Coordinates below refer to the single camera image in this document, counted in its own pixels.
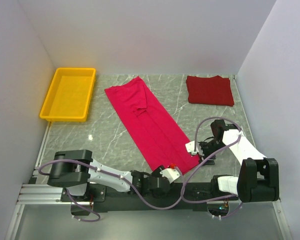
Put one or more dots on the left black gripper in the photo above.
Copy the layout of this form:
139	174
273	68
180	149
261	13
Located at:
156	172

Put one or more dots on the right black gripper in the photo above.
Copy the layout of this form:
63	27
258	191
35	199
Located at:
202	144

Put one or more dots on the bright red t-shirt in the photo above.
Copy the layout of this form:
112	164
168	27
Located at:
158	137

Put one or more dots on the yellow plastic tray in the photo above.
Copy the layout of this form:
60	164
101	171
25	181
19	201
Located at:
69	95

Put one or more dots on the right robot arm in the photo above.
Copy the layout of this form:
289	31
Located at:
258	179

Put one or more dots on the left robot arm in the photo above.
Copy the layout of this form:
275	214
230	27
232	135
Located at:
75	169

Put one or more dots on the folded dark red t-shirt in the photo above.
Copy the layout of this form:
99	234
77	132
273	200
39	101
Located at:
214	90

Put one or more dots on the black base beam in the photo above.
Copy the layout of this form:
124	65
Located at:
104	199

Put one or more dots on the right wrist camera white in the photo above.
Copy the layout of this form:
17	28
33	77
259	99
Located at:
194	148

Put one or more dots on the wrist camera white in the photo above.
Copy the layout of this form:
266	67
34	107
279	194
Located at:
194	148
171	173

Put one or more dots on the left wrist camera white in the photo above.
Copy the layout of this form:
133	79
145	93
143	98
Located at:
171	173

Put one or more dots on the aluminium rail frame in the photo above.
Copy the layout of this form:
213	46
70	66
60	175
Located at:
39	193

